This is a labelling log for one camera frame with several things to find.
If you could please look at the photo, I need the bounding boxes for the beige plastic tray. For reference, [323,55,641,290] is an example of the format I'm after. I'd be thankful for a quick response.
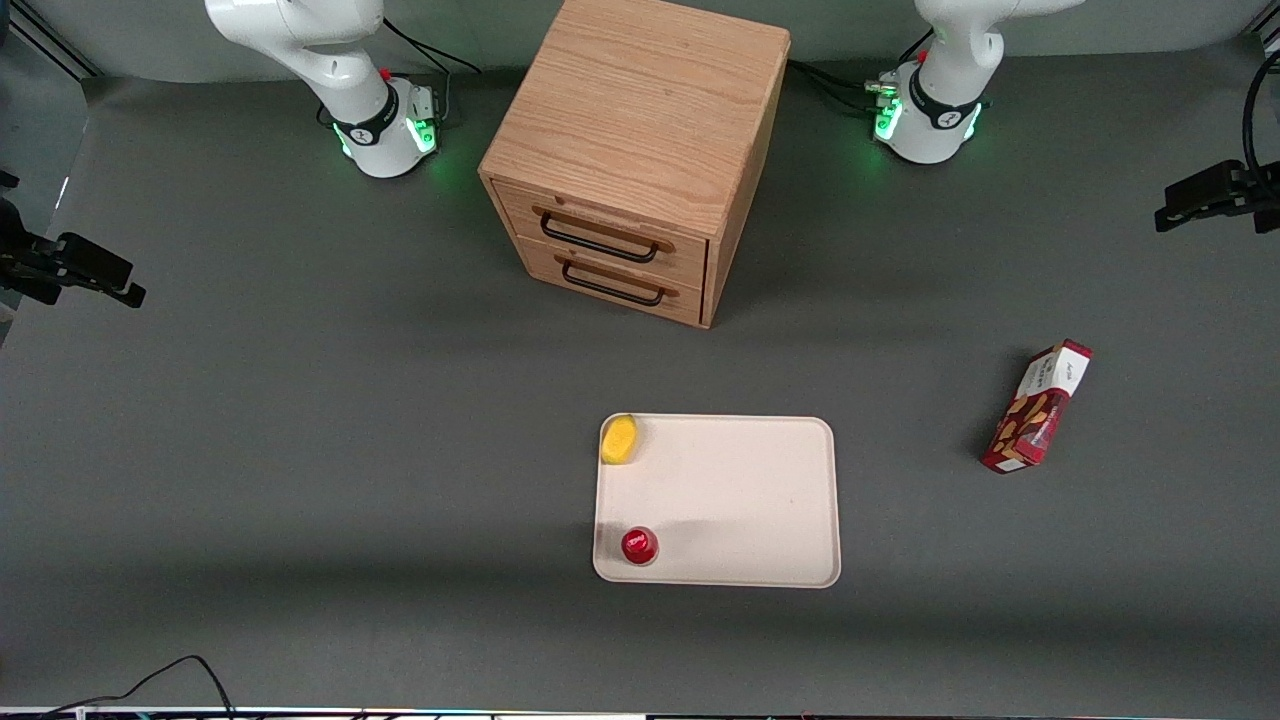
[592,413,842,589]

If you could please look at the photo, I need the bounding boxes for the red cookie box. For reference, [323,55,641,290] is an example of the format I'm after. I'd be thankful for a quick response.
[981,339,1094,475]

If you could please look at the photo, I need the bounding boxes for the yellow lemon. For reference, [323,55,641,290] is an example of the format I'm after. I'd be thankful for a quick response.
[601,414,639,466]

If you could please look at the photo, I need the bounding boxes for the wooden two-drawer cabinet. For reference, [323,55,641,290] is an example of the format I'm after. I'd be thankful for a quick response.
[478,0,792,330]

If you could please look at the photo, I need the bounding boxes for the black drawer handle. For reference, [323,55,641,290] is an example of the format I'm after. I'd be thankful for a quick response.
[560,259,667,308]
[539,213,660,265]

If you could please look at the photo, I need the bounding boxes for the black cable bundle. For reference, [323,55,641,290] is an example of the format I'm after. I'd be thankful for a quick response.
[383,17,483,126]
[787,30,936,113]

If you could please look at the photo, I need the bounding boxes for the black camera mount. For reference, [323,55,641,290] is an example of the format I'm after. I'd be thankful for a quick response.
[0,170,147,309]
[1155,159,1280,235]

